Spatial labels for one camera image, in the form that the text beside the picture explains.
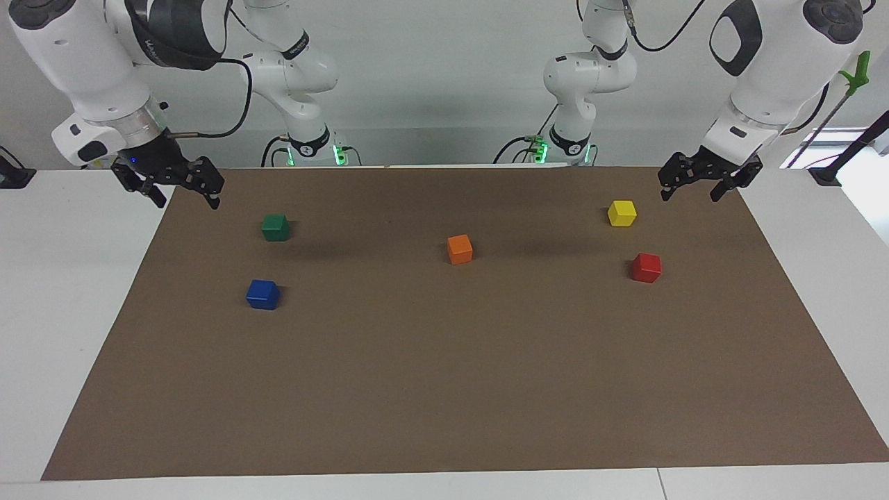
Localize black base cable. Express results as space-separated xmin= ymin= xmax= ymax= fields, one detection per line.
xmin=493 ymin=104 xmax=560 ymax=165
xmin=260 ymin=135 xmax=292 ymax=167

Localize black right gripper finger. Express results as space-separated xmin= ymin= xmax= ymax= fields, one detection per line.
xmin=111 ymin=165 xmax=168 ymax=209
xmin=186 ymin=158 xmax=225 ymax=210

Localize black left base cable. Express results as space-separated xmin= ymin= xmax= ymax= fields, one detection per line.
xmin=493 ymin=104 xmax=560 ymax=165

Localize black slanted stand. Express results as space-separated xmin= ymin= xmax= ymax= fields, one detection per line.
xmin=809 ymin=111 xmax=889 ymax=187

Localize red wooden block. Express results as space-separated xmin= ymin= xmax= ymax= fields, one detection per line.
xmin=631 ymin=253 xmax=663 ymax=284

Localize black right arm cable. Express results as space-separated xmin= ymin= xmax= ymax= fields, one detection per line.
xmin=167 ymin=57 xmax=253 ymax=138

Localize blue wooden block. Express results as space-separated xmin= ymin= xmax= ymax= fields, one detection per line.
xmin=246 ymin=279 xmax=281 ymax=310

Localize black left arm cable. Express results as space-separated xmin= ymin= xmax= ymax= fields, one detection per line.
xmin=622 ymin=0 xmax=706 ymax=53

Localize black right base cable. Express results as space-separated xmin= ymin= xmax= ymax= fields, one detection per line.
xmin=260 ymin=135 xmax=292 ymax=167

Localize thin pole with green clip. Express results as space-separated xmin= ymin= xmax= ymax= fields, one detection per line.
xmin=788 ymin=50 xmax=871 ymax=169

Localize brown table mat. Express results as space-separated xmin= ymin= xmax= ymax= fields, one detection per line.
xmin=40 ymin=165 xmax=889 ymax=481

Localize black table clamp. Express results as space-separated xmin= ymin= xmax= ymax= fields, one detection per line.
xmin=0 ymin=146 xmax=37 ymax=190

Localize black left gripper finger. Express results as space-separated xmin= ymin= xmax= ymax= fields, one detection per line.
xmin=710 ymin=158 xmax=763 ymax=203
xmin=658 ymin=153 xmax=699 ymax=202

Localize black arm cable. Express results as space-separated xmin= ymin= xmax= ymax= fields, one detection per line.
xmin=622 ymin=0 xmax=706 ymax=53
xmin=167 ymin=57 xmax=253 ymax=138

